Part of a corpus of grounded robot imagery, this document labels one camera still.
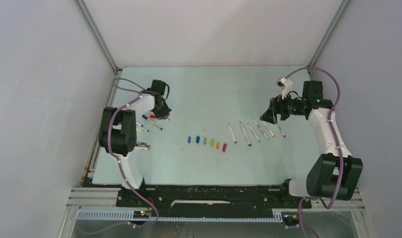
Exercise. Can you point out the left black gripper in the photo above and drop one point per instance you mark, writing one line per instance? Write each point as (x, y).
(164, 113)

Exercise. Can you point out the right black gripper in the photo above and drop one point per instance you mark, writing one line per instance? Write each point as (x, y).
(276, 106)

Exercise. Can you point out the red cap marker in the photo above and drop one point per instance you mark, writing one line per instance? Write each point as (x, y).
(154, 117)

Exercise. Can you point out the purple cap marker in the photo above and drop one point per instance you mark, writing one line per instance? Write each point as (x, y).
(281, 130)

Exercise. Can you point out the orange cap marker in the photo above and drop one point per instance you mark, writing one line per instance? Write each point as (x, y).
(269, 129)

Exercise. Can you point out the light blue marker body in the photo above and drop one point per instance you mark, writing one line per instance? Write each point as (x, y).
(232, 134)

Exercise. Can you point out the green cap marker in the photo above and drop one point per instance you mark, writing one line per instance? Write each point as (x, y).
(261, 130)

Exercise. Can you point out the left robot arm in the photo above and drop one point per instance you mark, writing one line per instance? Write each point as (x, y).
(118, 129)

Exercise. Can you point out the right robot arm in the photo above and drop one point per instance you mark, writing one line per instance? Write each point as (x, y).
(336, 172)

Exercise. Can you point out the dark blue cap marker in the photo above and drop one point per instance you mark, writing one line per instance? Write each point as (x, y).
(152, 122)

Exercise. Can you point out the yellow black marker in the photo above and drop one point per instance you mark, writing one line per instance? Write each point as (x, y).
(141, 129)

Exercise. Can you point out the green red marker cluster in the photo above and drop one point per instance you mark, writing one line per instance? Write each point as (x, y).
(142, 146)

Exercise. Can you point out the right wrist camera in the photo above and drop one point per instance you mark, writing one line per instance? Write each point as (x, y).
(286, 85)

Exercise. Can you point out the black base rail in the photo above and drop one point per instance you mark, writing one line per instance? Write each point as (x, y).
(210, 201)

